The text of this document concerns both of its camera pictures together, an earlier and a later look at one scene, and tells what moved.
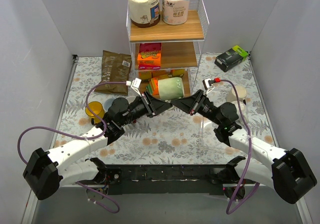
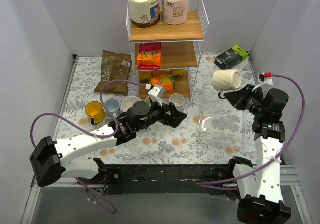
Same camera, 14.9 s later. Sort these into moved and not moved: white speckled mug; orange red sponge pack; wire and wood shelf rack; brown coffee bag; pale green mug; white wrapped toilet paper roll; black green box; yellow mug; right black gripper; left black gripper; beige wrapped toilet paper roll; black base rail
Moved: left black gripper; white speckled mug; pale green mug; right black gripper
Not moved: beige wrapped toilet paper roll; orange red sponge pack; black base rail; brown coffee bag; white wrapped toilet paper roll; yellow mug; black green box; wire and wood shelf rack
